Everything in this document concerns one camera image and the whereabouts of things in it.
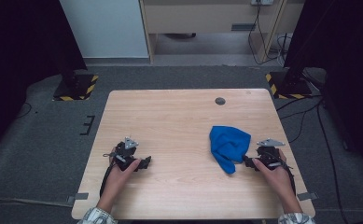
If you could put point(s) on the grey tape piece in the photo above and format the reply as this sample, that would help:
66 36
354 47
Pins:
306 196
80 196

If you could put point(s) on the blue cloth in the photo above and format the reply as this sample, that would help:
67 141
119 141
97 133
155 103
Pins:
229 140

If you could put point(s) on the black stand base striped tape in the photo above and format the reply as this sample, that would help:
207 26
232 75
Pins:
291 88
76 88

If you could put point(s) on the grey vent plate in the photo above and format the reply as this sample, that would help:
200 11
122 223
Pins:
243 27

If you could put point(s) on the white power strip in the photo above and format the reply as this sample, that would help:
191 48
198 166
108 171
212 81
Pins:
262 2

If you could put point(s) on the black curtain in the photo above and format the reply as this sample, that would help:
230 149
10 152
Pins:
20 46
341 46

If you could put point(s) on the white panel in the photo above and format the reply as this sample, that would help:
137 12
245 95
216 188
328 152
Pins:
104 28

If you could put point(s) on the person's right hand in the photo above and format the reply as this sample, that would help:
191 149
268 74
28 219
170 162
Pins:
278 180

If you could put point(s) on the grey table grommet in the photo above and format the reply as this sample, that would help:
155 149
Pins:
220 101

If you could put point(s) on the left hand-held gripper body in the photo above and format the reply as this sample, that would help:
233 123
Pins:
124 152

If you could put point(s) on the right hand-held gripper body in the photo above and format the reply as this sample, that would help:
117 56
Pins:
269 155

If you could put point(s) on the person's left hand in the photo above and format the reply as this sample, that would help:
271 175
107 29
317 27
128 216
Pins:
117 180

